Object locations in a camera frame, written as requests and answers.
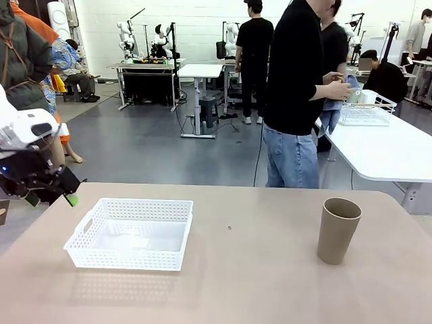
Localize white robot with black stand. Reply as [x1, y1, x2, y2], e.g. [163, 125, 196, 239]
[340, 12, 367, 67]

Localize blue-grey cloth towel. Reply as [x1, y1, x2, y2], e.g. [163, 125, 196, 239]
[319, 74, 364, 138]

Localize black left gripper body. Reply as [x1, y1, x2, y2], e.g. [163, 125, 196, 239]
[0, 148, 57, 188]

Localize workbench with black panel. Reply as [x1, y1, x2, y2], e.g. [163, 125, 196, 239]
[107, 57, 180, 113]

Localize white background workbench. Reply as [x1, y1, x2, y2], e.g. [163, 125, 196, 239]
[222, 59, 244, 109]

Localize blue patterned garment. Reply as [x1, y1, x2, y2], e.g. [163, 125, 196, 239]
[39, 36, 82, 117]

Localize person in dark green jacket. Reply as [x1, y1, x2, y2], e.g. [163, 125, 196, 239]
[0, 0, 55, 112]

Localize black-shirted person behind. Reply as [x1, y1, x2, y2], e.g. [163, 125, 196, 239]
[317, 0, 349, 153]

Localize white tower air conditioner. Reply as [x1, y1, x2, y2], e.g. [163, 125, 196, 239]
[47, 1, 72, 38]

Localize grey plastic stool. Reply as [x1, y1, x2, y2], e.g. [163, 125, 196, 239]
[198, 96, 217, 128]

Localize dark low stool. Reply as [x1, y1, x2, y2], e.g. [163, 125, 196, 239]
[62, 82, 82, 103]

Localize white side table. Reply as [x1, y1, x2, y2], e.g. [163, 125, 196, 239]
[315, 107, 432, 217]

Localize person's left hand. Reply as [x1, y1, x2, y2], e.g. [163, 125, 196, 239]
[323, 72, 346, 85]

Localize person in black shirt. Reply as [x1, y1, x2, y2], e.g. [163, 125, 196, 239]
[263, 0, 323, 189]

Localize person's right forearm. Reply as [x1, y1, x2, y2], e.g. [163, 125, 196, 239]
[315, 84, 335, 101]

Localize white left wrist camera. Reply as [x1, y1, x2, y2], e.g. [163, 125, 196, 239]
[15, 109, 70, 148]

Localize yellow object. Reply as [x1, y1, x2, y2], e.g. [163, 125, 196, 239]
[53, 74, 68, 94]

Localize person's right hand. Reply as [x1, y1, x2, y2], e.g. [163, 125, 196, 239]
[332, 80, 354, 101]

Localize white background desk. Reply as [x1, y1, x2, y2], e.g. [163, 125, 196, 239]
[401, 59, 432, 109]

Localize black tripod stand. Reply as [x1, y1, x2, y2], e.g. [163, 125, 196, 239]
[381, 22, 402, 63]

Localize brown wooden board piece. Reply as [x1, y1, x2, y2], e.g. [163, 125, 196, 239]
[0, 199, 11, 226]

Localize standing person in grey top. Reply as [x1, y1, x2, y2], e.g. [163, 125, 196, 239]
[404, 9, 432, 63]

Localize seated person with bowed head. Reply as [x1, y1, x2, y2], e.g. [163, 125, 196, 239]
[63, 38, 101, 103]

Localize brown paper-look cup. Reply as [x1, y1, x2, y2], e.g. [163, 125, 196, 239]
[316, 198, 363, 265]

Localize black and white background robot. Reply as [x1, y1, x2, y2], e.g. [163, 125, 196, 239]
[149, 22, 178, 60]

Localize white perforated plastic basket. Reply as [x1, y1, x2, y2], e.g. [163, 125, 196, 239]
[63, 198, 194, 272]

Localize white wire dish rack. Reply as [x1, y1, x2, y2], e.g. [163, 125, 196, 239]
[338, 89, 398, 127]

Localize white background robot arms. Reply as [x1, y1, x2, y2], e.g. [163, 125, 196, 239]
[224, 22, 241, 57]

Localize white standing desk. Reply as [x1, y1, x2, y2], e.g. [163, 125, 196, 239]
[177, 63, 224, 139]

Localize standing man in black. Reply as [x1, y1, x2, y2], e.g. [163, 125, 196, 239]
[235, 0, 275, 125]

